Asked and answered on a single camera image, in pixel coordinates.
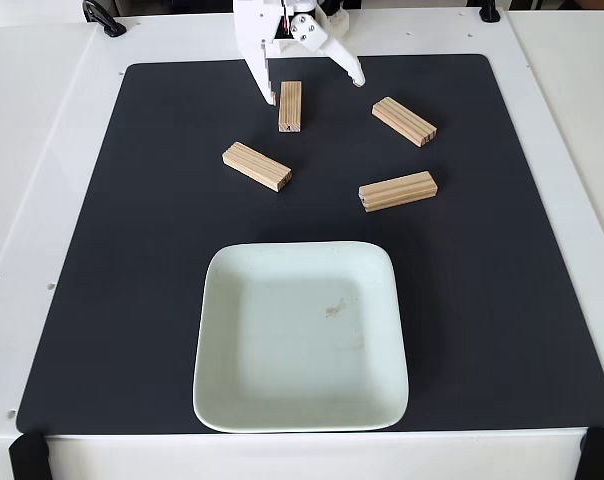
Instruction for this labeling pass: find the wooden block with number mark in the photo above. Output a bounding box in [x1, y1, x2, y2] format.
[277, 80, 303, 134]

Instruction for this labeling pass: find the striped wooden block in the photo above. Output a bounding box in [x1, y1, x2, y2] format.
[357, 170, 439, 214]
[221, 141, 293, 194]
[371, 96, 439, 149]

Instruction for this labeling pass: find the pale green square plate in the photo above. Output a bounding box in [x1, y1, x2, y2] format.
[191, 241, 411, 434]

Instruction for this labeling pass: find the white toy brick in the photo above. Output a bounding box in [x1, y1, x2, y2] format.
[321, 8, 352, 50]

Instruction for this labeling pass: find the black table mat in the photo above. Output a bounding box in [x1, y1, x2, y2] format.
[15, 53, 604, 435]

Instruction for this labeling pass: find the black clamp handle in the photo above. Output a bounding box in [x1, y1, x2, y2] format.
[81, 0, 128, 39]

